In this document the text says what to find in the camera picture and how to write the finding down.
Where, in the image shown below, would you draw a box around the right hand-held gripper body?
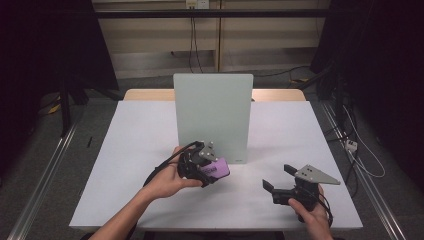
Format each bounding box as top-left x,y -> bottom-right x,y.
271,164 -> 342,214

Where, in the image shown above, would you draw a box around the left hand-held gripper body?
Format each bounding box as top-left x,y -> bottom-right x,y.
176,140 -> 222,188

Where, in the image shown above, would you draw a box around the purple whiteboard eraser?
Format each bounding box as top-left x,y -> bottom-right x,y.
199,157 -> 231,179

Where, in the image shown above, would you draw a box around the person's right hand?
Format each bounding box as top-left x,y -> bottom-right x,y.
288,184 -> 334,230

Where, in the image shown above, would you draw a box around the person's left hand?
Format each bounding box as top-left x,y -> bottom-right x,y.
143,145 -> 204,202

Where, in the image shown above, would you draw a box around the pale glass whiteboard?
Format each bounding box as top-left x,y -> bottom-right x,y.
172,73 -> 254,165

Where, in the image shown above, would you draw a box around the white power strip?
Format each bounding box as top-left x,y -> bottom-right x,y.
344,139 -> 359,153

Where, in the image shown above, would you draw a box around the black metal stand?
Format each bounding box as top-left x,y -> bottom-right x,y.
57,71 -> 123,138

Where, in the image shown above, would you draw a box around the dark curtain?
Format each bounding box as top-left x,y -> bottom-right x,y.
0,0 -> 120,174
309,0 -> 424,191

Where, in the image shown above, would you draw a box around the black horizontal bar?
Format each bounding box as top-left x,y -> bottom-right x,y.
94,8 -> 332,20

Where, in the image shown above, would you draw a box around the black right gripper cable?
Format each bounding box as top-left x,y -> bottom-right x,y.
313,186 -> 335,228

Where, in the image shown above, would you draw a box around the metal floor rail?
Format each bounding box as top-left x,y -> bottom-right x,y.
6,113 -> 85,240
319,100 -> 408,240

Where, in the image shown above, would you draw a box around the white cable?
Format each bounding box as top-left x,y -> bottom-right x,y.
342,104 -> 387,179

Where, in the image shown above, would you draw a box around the black floor cable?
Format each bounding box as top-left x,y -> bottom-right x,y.
252,65 -> 312,79

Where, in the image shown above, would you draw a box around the black hanging cables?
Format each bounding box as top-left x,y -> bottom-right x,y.
188,16 -> 205,74

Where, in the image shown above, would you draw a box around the white wall socket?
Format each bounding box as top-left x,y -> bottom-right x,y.
185,0 -> 211,10

